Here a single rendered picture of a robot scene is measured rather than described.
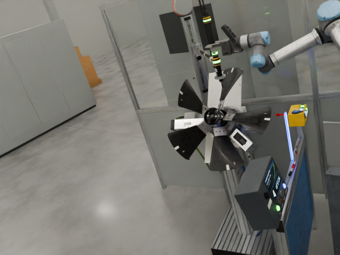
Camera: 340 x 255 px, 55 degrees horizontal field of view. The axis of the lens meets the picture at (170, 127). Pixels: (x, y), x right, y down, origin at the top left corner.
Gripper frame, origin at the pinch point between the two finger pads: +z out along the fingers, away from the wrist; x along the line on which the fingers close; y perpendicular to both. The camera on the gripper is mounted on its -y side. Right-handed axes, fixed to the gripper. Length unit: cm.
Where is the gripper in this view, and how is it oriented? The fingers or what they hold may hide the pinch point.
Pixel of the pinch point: (208, 44)
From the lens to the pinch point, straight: 202.5
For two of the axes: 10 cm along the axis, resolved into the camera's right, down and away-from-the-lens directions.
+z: -8.6, 0.4, 5.1
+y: 2.7, 8.8, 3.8
